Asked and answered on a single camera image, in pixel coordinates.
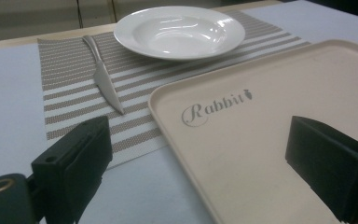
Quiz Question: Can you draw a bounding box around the white deep plate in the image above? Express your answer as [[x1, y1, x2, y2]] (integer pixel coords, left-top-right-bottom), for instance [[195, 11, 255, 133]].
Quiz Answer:
[[113, 5, 246, 61]]

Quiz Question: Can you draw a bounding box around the beige plastic tray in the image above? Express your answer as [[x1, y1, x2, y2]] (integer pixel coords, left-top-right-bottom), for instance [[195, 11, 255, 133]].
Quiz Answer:
[[147, 38, 358, 224]]

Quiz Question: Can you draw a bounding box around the striped woven placemat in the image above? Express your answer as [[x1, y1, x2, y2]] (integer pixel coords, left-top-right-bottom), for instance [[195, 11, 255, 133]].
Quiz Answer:
[[36, 10, 311, 171]]

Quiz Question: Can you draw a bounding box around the silver table knife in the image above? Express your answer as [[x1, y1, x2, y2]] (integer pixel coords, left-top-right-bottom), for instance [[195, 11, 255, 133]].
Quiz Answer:
[[81, 35, 126, 116]]

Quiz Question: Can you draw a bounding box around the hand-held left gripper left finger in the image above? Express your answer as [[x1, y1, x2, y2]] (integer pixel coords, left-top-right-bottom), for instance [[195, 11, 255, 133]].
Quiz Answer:
[[31, 115, 114, 224]]

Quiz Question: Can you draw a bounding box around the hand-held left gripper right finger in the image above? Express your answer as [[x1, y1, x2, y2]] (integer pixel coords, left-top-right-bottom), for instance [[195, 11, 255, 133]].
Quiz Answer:
[[284, 115, 358, 224]]

